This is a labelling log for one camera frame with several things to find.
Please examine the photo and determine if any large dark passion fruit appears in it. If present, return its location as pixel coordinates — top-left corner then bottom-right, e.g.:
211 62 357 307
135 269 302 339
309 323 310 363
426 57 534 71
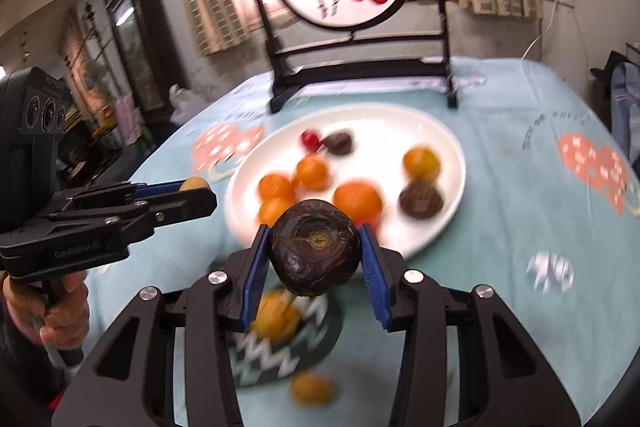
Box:
398 181 445 220

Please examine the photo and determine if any person's left forearm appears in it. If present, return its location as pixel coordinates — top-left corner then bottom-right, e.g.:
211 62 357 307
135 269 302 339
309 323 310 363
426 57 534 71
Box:
0 307 68 410

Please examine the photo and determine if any white power cable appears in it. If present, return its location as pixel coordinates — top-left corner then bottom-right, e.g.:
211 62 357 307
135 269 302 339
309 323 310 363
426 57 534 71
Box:
522 0 558 60

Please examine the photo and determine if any yellowish green-tinged orange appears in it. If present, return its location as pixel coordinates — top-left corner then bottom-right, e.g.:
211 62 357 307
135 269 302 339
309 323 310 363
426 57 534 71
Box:
403 147 442 180

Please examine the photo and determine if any dark cloth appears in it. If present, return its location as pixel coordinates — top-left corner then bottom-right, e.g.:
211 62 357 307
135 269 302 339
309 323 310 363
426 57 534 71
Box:
590 51 623 118

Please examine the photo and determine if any yellow round fruit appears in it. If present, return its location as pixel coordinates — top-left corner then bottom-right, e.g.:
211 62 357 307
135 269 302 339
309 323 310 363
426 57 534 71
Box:
250 289 303 342

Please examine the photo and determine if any dark wooden cabinet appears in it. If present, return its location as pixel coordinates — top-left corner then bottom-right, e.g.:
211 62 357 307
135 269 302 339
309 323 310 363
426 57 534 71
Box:
102 0 171 122

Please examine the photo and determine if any large tangerine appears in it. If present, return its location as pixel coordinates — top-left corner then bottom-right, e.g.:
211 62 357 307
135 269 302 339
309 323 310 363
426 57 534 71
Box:
332 181 383 228
257 198 293 227

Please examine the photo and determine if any white oval plate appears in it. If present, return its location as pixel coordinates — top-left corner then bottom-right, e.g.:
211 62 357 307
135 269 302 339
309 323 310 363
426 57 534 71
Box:
224 105 466 260

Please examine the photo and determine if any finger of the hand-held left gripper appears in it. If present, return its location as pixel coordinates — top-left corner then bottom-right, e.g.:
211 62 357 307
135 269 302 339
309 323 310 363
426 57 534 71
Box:
46 188 219 234
52 179 184 208

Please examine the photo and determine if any white plastic bag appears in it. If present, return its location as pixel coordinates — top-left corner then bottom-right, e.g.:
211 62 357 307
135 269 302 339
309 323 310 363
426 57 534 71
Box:
167 84 201 125

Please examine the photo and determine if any small orange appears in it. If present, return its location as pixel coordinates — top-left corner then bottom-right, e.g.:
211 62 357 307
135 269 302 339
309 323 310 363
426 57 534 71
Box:
294 155 330 190
257 174 296 202

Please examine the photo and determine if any pink hanging cloth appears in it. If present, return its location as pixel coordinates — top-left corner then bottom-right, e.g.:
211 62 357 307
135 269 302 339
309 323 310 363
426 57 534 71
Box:
116 94 143 145

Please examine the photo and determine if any blue crumpled cloth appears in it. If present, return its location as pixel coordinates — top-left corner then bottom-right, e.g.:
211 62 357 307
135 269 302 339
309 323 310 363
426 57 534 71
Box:
607 57 640 132

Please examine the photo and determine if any wall scroll painting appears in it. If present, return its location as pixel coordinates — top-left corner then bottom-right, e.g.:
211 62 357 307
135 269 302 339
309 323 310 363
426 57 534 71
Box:
62 2 117 110

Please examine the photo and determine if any dark purple passion fruit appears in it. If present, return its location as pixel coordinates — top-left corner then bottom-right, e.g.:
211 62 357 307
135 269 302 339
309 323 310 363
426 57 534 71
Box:
269 200 362 299
322 132 355 156

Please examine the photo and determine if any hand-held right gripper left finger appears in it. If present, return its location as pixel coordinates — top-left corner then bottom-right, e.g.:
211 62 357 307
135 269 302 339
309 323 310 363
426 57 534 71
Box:
52 223 273 427

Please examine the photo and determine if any medium orange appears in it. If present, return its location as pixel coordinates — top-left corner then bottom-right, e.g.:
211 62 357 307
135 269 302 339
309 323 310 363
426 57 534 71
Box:
289 371 335 405

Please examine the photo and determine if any person's left hand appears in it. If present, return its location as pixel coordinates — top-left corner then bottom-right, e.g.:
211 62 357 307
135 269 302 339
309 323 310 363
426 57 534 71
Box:
2 273 92 348

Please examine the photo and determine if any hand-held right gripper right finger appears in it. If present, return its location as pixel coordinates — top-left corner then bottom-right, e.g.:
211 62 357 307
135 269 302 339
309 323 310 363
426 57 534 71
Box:
357 223 583 427

